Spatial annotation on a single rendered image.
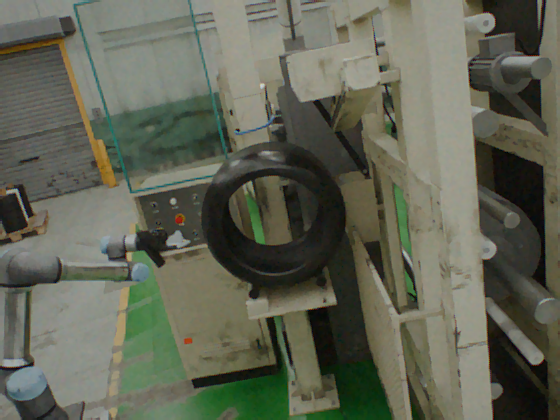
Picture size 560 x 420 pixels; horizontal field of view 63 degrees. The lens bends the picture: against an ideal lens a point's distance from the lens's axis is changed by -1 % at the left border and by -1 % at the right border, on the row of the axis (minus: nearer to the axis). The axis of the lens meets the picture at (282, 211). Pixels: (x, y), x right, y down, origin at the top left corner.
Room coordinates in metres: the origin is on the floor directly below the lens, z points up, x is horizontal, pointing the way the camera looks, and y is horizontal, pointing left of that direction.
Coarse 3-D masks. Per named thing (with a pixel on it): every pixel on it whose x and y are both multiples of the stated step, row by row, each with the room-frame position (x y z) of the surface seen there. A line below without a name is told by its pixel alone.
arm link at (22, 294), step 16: (0, 256) 1.58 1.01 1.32; (0, 272) 1.54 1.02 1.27; (16, 288) 1.51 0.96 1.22; (32, 288) 1.55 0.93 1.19; (16, 304) 1.50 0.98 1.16; (16, 320) 1.49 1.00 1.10; (16, 336) 1.47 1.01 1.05; (16, 352) 1.46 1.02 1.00; (0, 368) 1.44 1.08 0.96; (16, 368) 1.43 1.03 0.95; (0, 384) 1.42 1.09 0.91
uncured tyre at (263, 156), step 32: (256, 160) 1.71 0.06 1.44; (288, 160) 1.70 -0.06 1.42; (320, 160) 1.90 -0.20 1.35; (224, 192) 1.70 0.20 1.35; (320, 192) 1.68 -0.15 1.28; (224, 224) 1.97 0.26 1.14; (320, 224) 1.95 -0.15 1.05; (224, 256) 1.70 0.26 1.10; (256, 256) 1.96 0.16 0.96; (288, 256) 1.95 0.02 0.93; (320, 256) 1.68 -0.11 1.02
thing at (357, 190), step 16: (336, 176) 2.18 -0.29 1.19; (352, 176) 2.18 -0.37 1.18; (368, 176) 2.05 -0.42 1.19; (352, 192) 1.99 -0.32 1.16; (368, 192) 1.99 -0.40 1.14; (352, 208) 1.99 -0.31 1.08; (368, 208) 1.99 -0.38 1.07; (352, 224) 1.99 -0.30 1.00; (368, 224) 1.99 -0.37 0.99; (352, 240) 1.99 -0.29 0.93; (368, 240) 1.99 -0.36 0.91
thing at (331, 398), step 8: (328, 376) 2.24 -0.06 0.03; (288, 384) 2.26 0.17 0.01; (296, 384) 2.24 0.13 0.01; (328, 392) 2.12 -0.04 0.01; (336, 392) 2.11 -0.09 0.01; (296, 400) 2.11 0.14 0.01; (312, 400) 2.07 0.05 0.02; (320, 400) 2.07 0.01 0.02; (328, 400) 2.06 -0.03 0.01; (336, 400) 2.05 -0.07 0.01; (296, 408) 2.04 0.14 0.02; (304, 408) 2.04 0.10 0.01; (312, 408) 2.02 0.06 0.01; (320, 408) 2.01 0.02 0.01; (328, 408) 2.00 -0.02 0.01
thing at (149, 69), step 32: (96, 0) 2.41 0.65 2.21; (128, 0) 2.41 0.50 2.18; (160, 0) 2.40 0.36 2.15; (96, 32) 2.42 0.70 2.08; (128, 32) 2.41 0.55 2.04; (160, 32) 2.41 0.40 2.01; (192, 32) 2.40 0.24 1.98; (96, 64) 2.42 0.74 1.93; (128, 64) 2.42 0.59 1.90; (160, 64) 2.41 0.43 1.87; (192, 64) 2.40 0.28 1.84; (128, 96) 2.42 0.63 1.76; (160, 96) 2.41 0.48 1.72; (192, 96) 2.40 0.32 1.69; (128, 128) 2.42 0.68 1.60; (160, 128) 2.41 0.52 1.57; (192, 128) 2.41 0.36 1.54; (128, 160) 2.42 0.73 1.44; (160, 160) 2.41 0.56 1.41; (192, 160) 2.41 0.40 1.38; (224, 160) 2.40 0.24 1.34
